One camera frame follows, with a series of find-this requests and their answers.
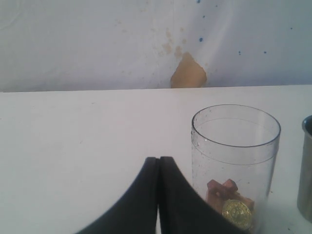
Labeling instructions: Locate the wooden block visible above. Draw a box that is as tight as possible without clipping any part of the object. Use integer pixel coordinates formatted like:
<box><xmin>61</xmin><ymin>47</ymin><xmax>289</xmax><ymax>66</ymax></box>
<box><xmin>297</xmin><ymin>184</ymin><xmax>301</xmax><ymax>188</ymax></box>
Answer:
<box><xmin>222</xmin><ymin>179</ymin><xmax>238</xmax><ymax>195</ymax></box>
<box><xmin>206</xmin><ymin>179</ymin><xmax>229</xmax><ymax>210</ymax></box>

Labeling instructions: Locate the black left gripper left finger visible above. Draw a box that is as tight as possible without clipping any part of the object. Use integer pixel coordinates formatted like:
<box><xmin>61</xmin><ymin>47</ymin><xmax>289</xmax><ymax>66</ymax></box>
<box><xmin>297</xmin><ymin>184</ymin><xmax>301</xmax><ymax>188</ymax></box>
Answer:
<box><xmin>79</xmin><ymin>157</ymin><xmax>159</xmax><ymax>234</ymax></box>

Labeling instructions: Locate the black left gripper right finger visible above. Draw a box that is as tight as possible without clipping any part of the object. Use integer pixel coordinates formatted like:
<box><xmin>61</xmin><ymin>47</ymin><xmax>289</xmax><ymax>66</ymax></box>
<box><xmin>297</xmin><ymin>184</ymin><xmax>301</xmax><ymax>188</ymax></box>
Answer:
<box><xmin>158</xmin><ymin>156</ymin><xmax>246</xmax><ymax>234</ymax></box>

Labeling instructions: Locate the gold coin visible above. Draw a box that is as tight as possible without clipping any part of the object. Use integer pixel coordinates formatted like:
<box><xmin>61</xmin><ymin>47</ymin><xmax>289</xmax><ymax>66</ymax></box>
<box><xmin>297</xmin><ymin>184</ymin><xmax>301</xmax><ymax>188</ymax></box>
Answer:
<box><xmin>222</xmin><ymin>199</ymin><xmax>252</xmax><ymax>230</ymax></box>

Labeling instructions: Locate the stainless steel cup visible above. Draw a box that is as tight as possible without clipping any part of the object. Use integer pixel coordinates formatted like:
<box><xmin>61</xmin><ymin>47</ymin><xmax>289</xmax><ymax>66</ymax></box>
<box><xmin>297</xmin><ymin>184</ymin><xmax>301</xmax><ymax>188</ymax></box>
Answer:
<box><xmin>297</xmin><ymin>116</ymin><xmax>312</xmax><ymax>222</ymax></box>

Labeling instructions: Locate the clear plastic jar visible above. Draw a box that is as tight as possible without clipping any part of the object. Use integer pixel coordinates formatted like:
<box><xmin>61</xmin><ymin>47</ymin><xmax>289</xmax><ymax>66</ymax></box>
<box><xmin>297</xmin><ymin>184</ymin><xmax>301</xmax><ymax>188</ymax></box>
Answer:
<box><xmin>191</xmin><ymin>104</ymin><xmax>281</xmax><ymax>234</ymax></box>

